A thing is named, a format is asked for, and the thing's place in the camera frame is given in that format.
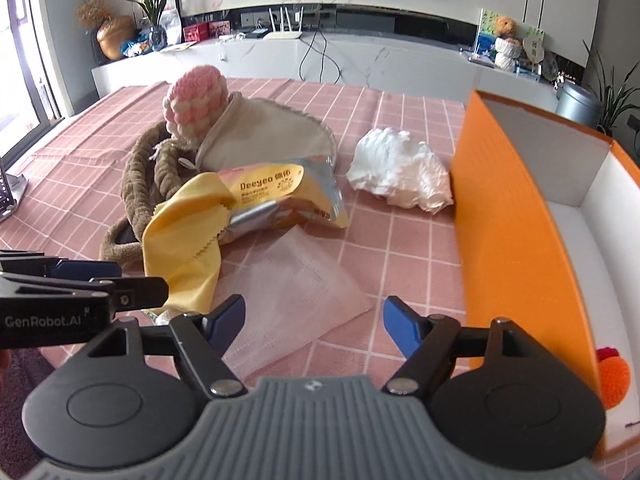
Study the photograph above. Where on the pink white knitted hat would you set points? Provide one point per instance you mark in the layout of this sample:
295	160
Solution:
195	100

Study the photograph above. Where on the green plant in blue vase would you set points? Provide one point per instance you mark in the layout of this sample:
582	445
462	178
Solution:
156	20

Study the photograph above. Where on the pink checked tablecloth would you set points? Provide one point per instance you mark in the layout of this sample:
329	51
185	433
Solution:
405	245

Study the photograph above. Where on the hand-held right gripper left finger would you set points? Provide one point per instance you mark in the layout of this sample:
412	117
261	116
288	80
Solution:
227	317

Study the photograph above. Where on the grey trash can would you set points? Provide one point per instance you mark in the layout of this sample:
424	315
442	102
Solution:
576	105

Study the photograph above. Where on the colourful picture card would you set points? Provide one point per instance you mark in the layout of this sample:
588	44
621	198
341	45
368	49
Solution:
486	35

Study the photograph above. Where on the round white sign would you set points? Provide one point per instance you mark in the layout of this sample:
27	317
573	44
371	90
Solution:
533	42

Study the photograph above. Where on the white printed bag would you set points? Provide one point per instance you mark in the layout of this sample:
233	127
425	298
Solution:
171	20

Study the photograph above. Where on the orange cardboard box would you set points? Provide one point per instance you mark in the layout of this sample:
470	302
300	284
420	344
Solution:
505	240

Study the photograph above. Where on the yellow cloth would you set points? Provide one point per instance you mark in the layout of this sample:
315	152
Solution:
185	255

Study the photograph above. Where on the white crumpled plastic bag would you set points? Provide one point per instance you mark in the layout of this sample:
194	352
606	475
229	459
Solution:
400	170

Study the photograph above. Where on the green potted plant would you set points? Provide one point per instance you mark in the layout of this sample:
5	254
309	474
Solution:
612	95

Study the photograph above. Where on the metal tablet stand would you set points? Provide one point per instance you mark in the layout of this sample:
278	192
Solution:
12	195

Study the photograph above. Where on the red box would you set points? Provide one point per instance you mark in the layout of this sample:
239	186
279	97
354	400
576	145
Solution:
195	33
219	29

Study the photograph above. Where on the white router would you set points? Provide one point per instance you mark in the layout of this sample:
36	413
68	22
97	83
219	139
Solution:
283	34

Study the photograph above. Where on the gold vase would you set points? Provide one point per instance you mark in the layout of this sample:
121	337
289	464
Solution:
115	37

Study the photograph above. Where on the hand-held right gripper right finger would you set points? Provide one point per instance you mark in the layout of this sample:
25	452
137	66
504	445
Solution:
400	324

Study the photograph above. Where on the silver yellow snack packet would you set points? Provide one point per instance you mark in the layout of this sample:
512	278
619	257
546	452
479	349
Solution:
290	195

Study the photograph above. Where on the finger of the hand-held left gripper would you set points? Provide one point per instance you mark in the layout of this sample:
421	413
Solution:
90	269
140	291

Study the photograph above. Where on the brown fuzzy headband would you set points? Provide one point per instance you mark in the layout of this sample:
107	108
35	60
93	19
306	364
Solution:
137	185

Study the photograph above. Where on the blue snack bag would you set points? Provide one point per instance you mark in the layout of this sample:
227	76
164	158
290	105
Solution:
135	49

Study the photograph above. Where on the orange knitted toy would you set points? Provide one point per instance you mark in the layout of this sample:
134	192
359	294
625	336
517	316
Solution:
612	377

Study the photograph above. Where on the brown teddy bear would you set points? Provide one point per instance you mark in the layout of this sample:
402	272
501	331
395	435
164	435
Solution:
506	45

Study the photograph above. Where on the beige cloth pouch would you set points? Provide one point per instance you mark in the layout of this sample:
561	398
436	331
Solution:
270	135

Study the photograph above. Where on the dried brown flowers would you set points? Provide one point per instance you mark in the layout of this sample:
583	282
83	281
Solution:
91	12

